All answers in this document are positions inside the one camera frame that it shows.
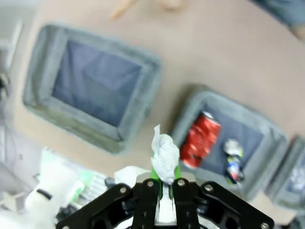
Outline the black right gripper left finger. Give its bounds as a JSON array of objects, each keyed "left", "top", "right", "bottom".
[{"left": 56, "top": 152, "right": 163, "bottom": 229}]

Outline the crushed blue soda can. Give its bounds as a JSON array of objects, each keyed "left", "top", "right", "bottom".
[{"left": 223, "top": 138, "right": 246, "bottom": 186}]

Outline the crushed red soda can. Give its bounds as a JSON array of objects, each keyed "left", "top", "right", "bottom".
[{"left": 180, "top": 111, "right": 222, "bottom": 169}]

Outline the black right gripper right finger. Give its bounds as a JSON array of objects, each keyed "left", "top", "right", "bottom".
[{"left": 172, "top": 166, "right": 275, "bottom": 229}]

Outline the person's left hand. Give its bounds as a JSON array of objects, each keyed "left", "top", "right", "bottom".
[{"left": 289, "top": 23, "right": 305, "bottom": 43}]

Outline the person's right hand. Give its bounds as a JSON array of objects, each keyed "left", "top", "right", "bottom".
[{"left": 109, "top": 0, "right": 184, "bottom": 21}]

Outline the grey fabric basket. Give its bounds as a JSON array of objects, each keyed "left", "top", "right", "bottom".
[
  {"left": 22, "top": 22, "right": 163, "bottom": 156},
  {"left": 170, "top": 83, "right": 290, "bottom": 201},
  {"left": 265, "top": 135, "right": 305, "bottom": 210}
]

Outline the white paper ball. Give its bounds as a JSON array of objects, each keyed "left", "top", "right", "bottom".
[{"left": 150, "top": 124, "right": 181, "bottom": 184}]

